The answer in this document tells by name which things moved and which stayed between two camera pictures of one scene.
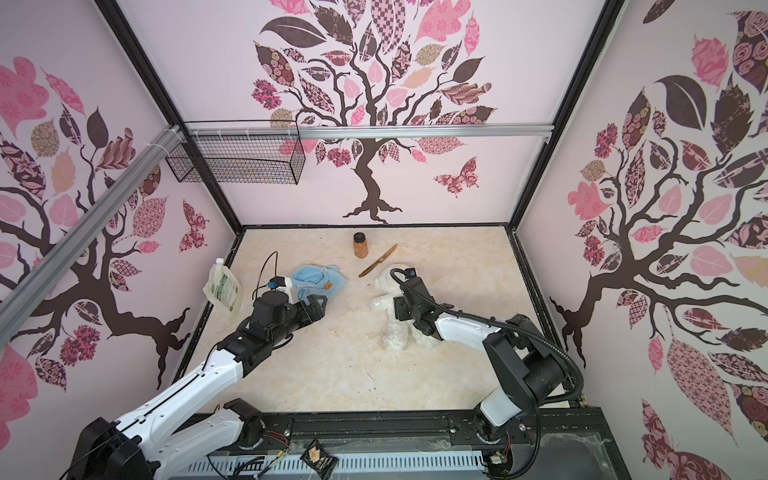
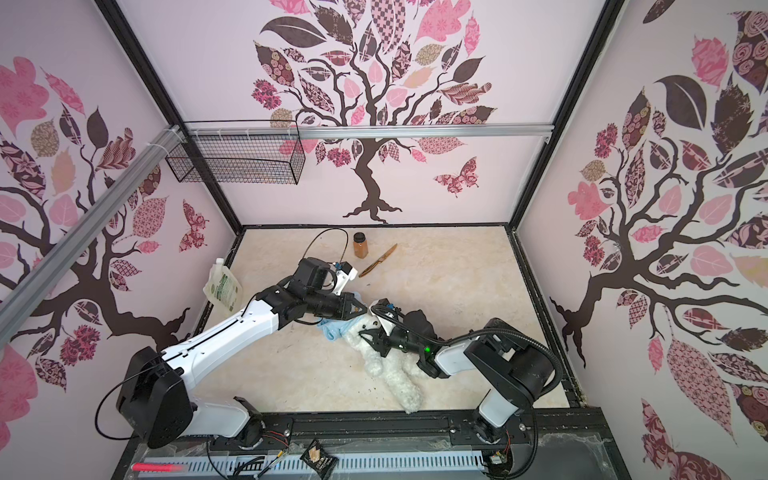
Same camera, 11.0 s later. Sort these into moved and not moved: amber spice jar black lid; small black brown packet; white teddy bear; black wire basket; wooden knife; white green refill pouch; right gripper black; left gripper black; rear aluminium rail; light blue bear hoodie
Moved: left gripper black; white teddy bear; light blue bear hoodie; right gripper black
Not moved: small black brown packet; amber spice jar black lid; rear aluminium rail; black wire basket; white green refill pouch; wooden knife
